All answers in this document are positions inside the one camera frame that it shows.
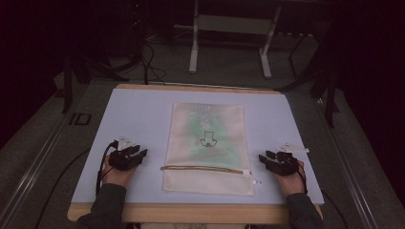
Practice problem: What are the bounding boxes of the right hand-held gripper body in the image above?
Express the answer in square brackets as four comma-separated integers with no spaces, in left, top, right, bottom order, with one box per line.
[266,142,310,177]

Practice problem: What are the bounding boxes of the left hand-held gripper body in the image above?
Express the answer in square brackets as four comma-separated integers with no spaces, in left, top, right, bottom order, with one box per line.
[108,135,141,172]

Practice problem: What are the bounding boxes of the beige zipper pouch green print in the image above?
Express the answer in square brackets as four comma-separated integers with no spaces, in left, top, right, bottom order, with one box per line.
[160,101,264,197]

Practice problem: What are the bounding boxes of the person's left hand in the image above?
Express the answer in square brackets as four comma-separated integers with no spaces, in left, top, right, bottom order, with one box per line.
[100,155,139,189]

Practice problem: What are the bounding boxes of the person's right hand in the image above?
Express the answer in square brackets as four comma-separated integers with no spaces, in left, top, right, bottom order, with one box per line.
[272,160,308,198]

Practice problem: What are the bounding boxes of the light blue table mat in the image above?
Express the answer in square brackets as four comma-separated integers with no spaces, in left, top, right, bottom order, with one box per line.
[70,88,326,206]

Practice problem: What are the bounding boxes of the black tripod stand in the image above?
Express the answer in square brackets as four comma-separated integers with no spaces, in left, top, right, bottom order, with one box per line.
[61,52,130,115]
[274,32,341,129]

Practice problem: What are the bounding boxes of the white metal stand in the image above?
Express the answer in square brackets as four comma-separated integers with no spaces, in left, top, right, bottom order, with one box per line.
[188,0,283,80]

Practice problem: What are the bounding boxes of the right hand-held gripper cable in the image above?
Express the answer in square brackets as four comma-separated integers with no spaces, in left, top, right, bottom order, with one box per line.
[295,160,309,196]

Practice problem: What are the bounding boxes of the black floor cable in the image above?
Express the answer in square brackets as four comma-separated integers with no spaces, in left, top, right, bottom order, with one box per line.
[320,188,351,229]
[33,148,92,229]

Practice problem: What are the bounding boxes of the metal floor rail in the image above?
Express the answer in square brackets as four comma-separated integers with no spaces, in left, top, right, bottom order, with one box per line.
[312,97,380,229]
[0,104,82,229]

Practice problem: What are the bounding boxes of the black cables on floor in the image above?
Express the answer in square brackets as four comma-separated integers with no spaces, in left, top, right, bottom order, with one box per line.
[139,40,167,86]

